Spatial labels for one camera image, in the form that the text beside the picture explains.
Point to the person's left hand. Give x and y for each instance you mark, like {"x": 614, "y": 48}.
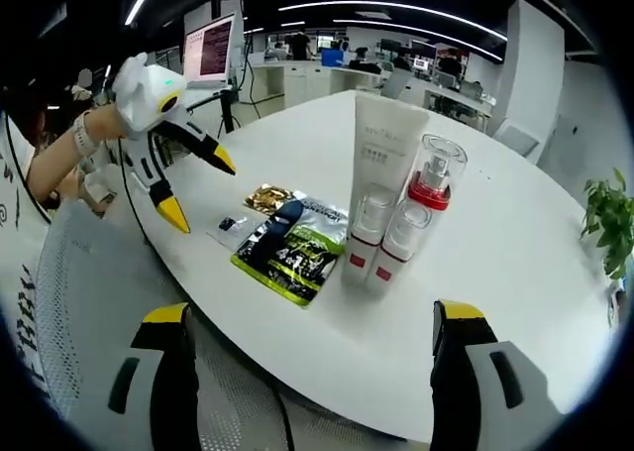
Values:
{"x": 110, "y": 124}

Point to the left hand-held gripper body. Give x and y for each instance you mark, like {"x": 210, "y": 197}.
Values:
{"x": 148, "y": 94}

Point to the long white counter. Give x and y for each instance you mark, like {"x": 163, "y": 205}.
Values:
{"x": 302, "y": 81}

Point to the gold foil skincare sachet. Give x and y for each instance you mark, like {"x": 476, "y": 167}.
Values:
{"x": 267, "y": 197}

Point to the potted green plant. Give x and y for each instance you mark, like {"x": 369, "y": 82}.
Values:
{"x": 611, "y": 223}

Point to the white mesh office chair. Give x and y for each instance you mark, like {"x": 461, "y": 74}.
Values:
{"x": 109, "y": 282}

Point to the tall red-collared skincare bottle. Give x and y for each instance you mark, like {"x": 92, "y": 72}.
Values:
{"x": 438, "y": 173}

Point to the blue box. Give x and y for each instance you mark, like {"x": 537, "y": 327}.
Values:
{"x": 332, "y": 58}

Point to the green black skincare sachet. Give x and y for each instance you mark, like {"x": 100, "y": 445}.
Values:
{"x": 292, "y": 258}

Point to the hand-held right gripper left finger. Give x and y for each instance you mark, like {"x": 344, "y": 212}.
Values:
{"x": 143, "y": 396}

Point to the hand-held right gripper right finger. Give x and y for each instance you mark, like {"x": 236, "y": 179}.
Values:
{"x": 473, "y": 396}

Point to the white skincare tube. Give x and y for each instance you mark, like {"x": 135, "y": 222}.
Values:
{"x": 384, "y": 144}

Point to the lit computer monitor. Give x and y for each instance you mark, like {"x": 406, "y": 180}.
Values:
{"x": 208, "y": 49}

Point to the small white skincare bottle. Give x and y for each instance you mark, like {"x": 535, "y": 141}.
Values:
{"x": 396, "y": 262}
{"x": 364, "y": 253}

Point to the clear skincare sachet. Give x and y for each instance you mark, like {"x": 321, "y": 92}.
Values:
{"x": 230, "y": 230}

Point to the white desk black legs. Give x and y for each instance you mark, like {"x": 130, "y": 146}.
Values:
{"x": 203, "y": 99}

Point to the person in white shirt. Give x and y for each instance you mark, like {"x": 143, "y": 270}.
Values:
{"x": 20, "y": 253}

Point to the white wristwatch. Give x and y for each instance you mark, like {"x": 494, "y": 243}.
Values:
{"x": 84, "y": 136}

